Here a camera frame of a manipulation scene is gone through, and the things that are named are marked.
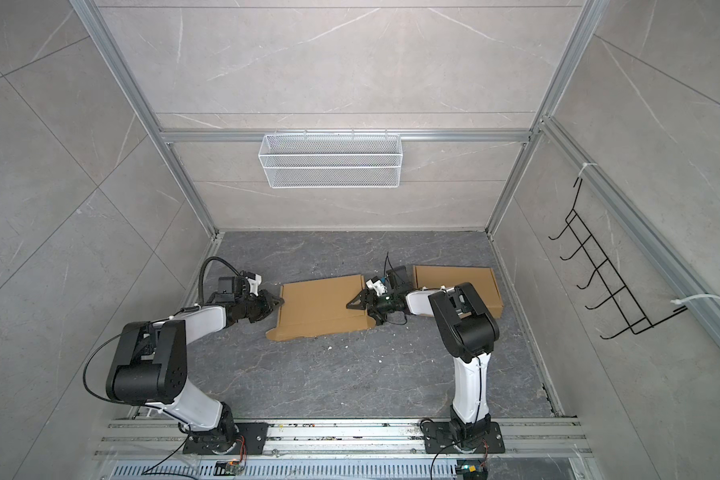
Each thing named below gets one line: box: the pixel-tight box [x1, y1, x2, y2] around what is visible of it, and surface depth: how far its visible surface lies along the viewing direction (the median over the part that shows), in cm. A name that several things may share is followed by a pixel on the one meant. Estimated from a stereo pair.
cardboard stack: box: [266, 274, 377, 341], surface depth 93 cm
